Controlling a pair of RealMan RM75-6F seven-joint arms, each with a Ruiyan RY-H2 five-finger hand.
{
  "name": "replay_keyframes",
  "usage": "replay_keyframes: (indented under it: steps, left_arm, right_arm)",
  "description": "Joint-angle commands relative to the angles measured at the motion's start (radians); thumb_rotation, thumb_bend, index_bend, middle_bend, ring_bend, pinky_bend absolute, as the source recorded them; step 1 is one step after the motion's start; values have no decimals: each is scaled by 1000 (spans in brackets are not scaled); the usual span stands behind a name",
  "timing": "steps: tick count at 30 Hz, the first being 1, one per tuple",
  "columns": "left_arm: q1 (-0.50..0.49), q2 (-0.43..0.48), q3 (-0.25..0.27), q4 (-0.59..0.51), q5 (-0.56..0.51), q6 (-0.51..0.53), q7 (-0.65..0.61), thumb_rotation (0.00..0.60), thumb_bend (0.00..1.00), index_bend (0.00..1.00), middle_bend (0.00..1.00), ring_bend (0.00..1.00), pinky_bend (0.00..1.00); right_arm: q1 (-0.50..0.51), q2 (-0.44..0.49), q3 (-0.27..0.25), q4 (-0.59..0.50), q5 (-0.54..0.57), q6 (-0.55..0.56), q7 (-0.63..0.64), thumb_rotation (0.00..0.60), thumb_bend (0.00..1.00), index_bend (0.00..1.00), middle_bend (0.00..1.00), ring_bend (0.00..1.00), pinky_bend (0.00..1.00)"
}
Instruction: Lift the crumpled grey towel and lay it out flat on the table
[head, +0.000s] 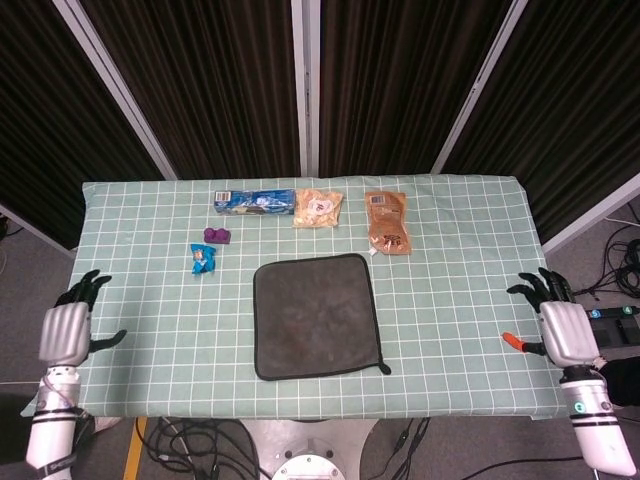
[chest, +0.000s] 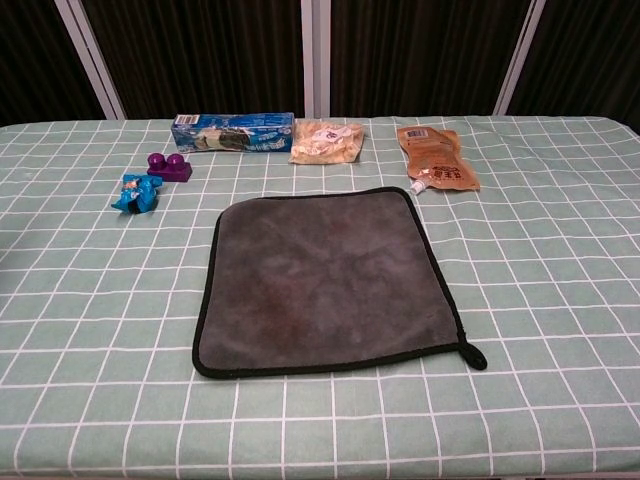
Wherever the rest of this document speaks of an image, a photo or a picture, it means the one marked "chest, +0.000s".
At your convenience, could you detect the green checked tablecloth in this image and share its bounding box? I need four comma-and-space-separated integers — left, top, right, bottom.
0, 115, 640, 476

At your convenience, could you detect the dark ribbed partition panel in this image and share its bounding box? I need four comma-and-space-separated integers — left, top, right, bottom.
492, 0, 640, 137
0, 0, 126, 127
327, 0, 536, 119
79, 0, 307, 121

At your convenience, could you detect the purple toy block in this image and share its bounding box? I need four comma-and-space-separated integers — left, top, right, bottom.
146, 152, 194, 184

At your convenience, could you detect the blue crumpled snack wrapper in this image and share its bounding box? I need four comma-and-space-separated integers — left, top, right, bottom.
110, 173, 165, 215

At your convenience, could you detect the clear bag of pale snacks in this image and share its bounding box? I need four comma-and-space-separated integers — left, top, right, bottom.
288, 122, 365, 165

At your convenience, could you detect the blue cookie box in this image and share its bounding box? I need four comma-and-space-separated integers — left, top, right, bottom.
171, 112, 296, 155

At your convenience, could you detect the brown spouted sauce pouch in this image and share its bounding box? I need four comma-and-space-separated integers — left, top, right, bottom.
395, 125, 481, 195

